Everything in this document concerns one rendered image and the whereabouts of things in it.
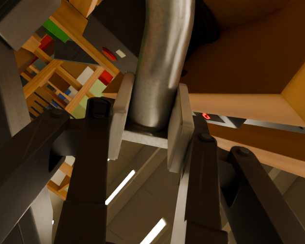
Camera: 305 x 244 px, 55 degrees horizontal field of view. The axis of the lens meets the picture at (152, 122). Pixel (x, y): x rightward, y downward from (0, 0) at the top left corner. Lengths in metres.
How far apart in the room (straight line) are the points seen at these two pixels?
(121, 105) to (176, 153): 0.04
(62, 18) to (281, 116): 1.14
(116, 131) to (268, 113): 0.15
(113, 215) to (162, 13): 8.16
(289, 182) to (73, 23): 3.95
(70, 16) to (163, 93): 1.14
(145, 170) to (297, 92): 7.78
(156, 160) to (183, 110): 7.81
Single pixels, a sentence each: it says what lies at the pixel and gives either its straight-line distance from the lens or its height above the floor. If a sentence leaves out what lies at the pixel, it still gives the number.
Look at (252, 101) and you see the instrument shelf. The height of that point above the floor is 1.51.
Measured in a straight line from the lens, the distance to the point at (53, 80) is 4.15.
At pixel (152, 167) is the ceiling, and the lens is 8.00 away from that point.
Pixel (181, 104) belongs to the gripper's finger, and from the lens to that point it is 0.17.
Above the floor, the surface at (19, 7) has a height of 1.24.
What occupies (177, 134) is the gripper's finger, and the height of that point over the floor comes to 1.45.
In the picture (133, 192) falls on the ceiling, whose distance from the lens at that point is 8.13.
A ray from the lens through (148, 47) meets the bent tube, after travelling 0.18.
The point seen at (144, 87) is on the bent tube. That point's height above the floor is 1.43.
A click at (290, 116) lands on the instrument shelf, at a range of 0.25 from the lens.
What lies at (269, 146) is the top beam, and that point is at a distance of 0.79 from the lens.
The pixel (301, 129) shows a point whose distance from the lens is 0.38.
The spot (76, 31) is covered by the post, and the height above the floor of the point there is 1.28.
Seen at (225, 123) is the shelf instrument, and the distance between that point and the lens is 0.47.
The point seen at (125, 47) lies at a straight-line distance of 0.45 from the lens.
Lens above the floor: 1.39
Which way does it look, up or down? 17 degrees up
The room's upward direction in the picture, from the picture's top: 132 degrees clockwise
